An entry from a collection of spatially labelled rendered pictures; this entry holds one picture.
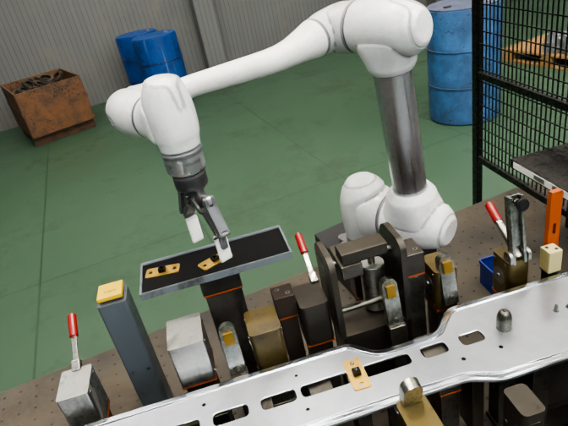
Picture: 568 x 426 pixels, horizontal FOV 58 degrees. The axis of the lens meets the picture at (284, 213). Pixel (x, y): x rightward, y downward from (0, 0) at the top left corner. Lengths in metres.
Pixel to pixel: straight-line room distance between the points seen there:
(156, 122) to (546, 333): 0.92
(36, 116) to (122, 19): 2.22
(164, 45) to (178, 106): 5.95
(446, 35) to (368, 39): 3.43
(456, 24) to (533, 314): 3.65
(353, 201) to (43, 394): 1.16
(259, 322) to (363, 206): 0.63
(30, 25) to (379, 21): 7.42
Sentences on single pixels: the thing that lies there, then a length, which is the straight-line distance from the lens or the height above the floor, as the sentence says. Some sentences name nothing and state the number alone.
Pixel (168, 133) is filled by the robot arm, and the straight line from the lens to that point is 1.08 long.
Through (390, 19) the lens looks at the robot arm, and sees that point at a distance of 1.28.
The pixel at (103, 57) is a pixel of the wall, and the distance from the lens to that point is 8.49.
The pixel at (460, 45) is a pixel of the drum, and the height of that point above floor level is 0.72.
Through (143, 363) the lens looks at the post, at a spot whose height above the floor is 0.94.
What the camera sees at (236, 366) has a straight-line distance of 1.20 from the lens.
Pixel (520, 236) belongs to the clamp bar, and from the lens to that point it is 1.32.
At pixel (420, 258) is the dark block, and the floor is 1.10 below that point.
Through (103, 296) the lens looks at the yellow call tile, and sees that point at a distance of 1.30.
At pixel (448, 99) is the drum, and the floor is 0.25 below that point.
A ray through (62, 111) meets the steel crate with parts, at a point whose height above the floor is 0.34.
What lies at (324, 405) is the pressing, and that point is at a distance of 1.09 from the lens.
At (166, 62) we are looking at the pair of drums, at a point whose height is 0.60.
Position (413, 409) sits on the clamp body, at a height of 1.04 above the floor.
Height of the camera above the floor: 1.83
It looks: 29 degrees down
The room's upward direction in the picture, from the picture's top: 12 degrees counter-clockwise
